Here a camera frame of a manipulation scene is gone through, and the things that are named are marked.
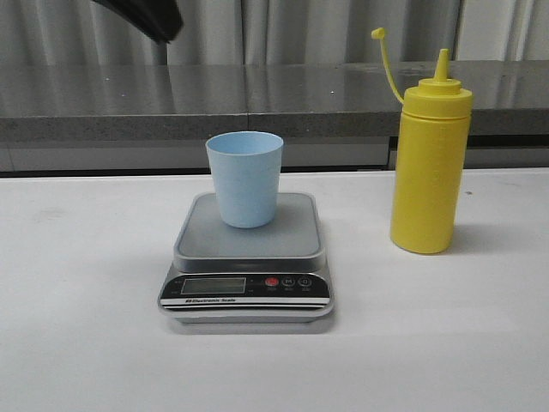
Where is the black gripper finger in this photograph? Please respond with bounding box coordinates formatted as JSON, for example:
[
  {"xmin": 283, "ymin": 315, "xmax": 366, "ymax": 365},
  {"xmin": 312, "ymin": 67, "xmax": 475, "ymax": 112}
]
[{"xmin": 96, "ymin": 0, "xmax": 184, "ymax": 43}]

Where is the light blue plastic cup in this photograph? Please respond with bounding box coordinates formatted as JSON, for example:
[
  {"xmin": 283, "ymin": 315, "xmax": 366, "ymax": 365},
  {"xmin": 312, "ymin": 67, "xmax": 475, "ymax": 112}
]
[{"xmin": 206, "ymin": 131, "xmax": 284, "ymax": 228}]

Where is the yellow squeeze bottle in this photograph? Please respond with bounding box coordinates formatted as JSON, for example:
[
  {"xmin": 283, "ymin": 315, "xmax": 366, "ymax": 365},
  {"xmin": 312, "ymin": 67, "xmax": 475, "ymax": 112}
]
[{"xmin": 371, "ymin": 27, "xmax": 474, "ymax": 255}]

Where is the silver electronic kitchen scale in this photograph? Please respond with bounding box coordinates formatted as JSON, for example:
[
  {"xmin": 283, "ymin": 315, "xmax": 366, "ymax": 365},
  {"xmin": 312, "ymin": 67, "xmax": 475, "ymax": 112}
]
[{"xmin": 157, "ymin": 192, "xmax": 335, "ymax": 331}]

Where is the grey pleated curtain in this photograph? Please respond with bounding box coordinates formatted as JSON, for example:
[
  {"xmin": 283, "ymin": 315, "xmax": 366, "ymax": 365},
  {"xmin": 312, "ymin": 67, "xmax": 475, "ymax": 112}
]
[{"xmin": 1, "ymin": 1, "xmax": 548, "ymax": 66}]

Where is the grey stone counter ledge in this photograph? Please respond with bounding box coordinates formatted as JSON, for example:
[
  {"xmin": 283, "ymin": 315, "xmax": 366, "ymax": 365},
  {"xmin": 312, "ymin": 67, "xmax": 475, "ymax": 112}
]
[{"xmin": 0, "ymin": 59, "xmax": 549, "ymax": 175}]

